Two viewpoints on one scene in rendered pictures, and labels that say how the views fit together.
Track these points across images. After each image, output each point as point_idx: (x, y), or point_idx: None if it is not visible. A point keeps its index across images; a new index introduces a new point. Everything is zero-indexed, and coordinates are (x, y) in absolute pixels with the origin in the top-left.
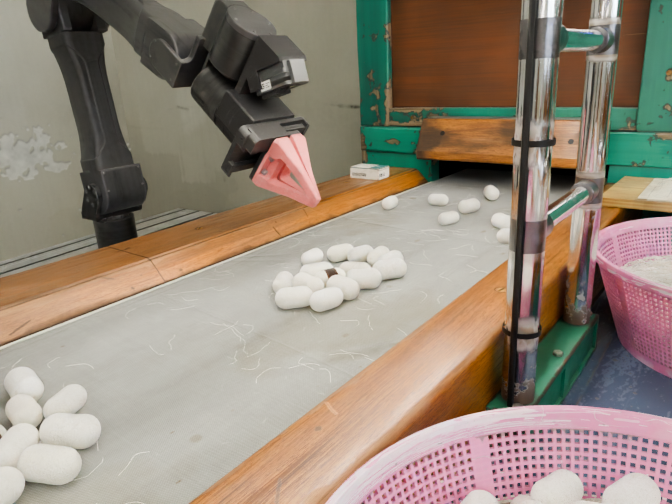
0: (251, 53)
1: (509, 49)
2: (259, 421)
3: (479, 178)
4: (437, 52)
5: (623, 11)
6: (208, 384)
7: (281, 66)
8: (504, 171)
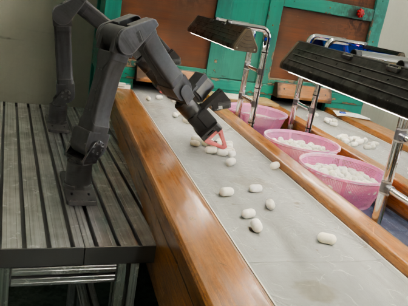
0: (169, 54)
1: (167, 43)
2: (235, 139)
3: (144, 88)
4: None
5: (203, 39)
6: (217, 136)
7: (179, 59)
8: (145, 85)
